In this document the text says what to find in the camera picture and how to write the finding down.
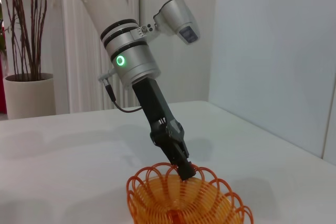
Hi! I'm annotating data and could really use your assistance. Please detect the dried branch plant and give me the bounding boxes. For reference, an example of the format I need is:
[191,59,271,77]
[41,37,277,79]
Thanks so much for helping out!
[0,0,48,82]

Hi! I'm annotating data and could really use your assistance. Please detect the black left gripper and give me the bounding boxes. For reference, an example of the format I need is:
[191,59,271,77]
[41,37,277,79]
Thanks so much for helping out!
[131,78,197,182]

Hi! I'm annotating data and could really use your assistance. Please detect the orange wire basket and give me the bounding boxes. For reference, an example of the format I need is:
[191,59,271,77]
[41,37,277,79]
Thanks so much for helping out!
[125,162,255,224]

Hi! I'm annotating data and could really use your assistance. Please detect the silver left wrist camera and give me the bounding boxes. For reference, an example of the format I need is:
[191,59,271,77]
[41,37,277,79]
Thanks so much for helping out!
[153,0,202,46]

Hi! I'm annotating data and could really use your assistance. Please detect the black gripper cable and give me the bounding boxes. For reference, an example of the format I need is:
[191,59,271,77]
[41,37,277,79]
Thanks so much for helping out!
[97,69,143,114]

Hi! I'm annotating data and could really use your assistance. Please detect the white ribbed radiator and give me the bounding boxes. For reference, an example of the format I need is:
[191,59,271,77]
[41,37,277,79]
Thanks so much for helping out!
[50,0,140,116]

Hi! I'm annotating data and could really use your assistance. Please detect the white plant pot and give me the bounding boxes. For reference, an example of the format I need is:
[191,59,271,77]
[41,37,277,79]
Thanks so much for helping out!
[3,72,57,120]

